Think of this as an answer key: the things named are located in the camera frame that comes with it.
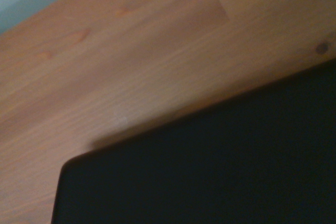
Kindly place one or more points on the black laptop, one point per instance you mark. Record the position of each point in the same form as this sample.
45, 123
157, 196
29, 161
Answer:
210, 169

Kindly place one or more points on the wooden desk with black frame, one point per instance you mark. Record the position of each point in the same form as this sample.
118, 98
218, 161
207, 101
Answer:
131, 51

